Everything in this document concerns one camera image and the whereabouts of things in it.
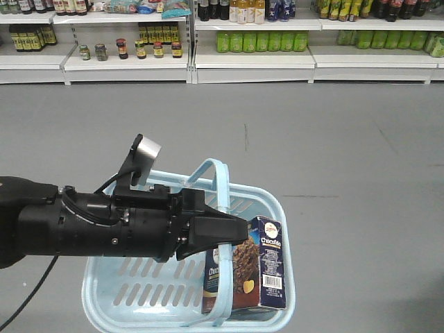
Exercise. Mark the white supermarket shelf unit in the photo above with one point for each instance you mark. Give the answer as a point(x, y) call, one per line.
point(99, 47)

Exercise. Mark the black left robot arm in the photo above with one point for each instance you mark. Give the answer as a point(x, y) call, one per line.
point(43, 219)

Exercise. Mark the light blue shopping basket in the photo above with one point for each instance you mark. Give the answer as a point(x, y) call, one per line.
point(140, 295)

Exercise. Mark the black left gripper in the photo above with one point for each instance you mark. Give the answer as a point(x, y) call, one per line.
point(162, 223)

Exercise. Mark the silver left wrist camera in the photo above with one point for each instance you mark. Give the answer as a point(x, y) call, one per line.
point(143, 154)

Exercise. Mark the Chocofello cookie box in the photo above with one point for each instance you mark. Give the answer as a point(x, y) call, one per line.
point(258, 269)

